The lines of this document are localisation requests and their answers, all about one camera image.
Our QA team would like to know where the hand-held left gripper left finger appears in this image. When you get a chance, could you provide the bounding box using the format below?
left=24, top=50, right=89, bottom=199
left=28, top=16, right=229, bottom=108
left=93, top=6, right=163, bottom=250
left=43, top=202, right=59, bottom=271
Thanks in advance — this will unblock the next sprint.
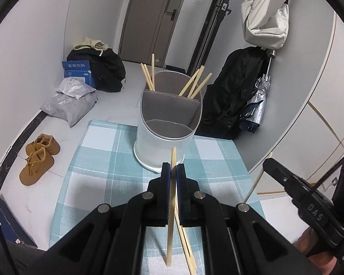
left=46, top=162, right=172, bottom=275

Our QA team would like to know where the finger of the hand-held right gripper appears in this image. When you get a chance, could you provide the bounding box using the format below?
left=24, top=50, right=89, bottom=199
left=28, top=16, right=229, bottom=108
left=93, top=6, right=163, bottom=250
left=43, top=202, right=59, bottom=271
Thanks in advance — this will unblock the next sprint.
left=263, top=158, right=344, bottom=246

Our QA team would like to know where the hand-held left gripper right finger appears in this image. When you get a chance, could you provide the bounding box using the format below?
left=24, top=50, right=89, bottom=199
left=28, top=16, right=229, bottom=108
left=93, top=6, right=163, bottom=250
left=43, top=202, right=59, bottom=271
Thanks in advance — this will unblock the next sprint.
left=176, top=163, right=316, bottom=275

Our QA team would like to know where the translucent white divided utensil holder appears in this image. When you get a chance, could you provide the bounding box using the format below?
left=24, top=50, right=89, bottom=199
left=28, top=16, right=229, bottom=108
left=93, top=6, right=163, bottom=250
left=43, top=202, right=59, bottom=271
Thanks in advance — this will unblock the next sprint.
left=134, top=70, right=203, bottom=172

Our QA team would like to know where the white shoulder bag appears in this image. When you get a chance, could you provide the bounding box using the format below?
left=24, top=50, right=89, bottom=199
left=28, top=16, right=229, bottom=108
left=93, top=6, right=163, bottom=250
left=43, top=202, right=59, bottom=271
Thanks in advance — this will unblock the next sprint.
left=241, top=0, right=294, bottom=49

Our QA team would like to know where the person's right hand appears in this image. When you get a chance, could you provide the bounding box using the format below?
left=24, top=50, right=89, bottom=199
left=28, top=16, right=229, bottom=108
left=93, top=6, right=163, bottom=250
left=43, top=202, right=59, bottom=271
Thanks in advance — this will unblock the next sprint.
left=293, top=227, right=341, bottom=267

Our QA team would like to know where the teal checked tablecloth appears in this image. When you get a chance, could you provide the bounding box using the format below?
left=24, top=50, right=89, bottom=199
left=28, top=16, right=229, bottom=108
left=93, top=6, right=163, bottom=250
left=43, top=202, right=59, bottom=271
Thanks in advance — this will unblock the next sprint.
left=49, top=120, right=266, bottom=275

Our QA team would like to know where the white wardrobe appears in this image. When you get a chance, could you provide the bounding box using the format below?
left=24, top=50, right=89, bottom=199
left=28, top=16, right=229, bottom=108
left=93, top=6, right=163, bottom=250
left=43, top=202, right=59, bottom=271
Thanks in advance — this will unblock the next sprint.
left=232, top=0, right=344, bottom=197

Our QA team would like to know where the black hanging coat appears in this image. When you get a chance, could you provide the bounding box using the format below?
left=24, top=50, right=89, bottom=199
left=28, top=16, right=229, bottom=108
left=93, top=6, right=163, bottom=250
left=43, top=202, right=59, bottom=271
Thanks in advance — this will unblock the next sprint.
left=202, top=47, right=268, bottom=141

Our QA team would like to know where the silver folded umbrella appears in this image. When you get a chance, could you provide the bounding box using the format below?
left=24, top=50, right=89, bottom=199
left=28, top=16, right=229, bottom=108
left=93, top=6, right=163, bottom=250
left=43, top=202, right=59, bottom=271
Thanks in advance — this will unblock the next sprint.
left=239, top=50, right=276, bottom=134

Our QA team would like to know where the large grey plastic parcel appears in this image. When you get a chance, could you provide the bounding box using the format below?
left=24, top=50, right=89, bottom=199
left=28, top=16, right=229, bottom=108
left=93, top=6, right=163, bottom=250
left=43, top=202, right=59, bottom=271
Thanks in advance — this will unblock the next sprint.
left=40, top=92, right=98, bottom=128

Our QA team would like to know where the tan suede shoe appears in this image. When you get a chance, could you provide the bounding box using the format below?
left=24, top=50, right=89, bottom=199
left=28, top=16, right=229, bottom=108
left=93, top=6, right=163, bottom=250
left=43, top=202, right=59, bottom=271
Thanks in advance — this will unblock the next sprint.
left=19, top=147, right=55, bottom=187
left=25, top=133, right=61, bottom=157

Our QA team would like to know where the black duffel bag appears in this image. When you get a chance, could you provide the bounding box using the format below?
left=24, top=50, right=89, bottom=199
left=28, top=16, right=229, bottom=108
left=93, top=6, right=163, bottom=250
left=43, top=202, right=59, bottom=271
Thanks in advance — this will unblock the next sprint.
left=67, top=48, right=127, bottom=93

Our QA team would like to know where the small white plastic parcel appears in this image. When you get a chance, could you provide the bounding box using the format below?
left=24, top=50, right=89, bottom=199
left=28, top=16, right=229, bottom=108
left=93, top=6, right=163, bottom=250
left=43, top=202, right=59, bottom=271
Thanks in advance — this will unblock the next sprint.
left=56, top=77, right=96, bottom=99

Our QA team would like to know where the blue cardboard box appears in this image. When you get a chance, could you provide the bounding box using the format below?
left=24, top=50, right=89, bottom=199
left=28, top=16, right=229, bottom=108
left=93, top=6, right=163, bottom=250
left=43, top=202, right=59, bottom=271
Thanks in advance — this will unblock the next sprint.
left=61, top=60, right=96, bottom=89

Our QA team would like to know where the black framed glass door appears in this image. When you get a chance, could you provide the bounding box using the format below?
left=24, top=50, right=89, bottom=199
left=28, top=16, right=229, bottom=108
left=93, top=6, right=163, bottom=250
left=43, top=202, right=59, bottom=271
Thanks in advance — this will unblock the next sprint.
left=185, top=0, right=238, bottom=73

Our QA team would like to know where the cream cloth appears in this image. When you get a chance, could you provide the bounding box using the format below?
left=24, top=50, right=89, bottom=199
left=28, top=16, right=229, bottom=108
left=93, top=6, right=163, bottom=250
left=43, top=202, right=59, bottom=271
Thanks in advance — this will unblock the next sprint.
left=74, top=37, right=109, bottom=56

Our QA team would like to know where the dark blue shoe box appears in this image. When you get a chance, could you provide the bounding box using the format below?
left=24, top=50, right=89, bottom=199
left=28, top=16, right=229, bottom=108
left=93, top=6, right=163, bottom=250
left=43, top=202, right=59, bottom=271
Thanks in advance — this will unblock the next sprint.
left=0, top=196, right=38, bottom=248

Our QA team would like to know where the grey door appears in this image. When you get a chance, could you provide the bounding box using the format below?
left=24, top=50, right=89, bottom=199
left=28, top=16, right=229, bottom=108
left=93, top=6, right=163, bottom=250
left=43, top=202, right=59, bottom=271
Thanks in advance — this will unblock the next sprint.
left=119, top=0, right=184, bottom=63

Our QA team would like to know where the person's dark trouser leg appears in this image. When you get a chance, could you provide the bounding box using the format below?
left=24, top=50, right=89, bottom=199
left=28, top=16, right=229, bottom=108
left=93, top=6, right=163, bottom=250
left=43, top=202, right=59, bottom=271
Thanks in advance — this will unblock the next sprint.
left=0, top=233, right=48, bottom=275

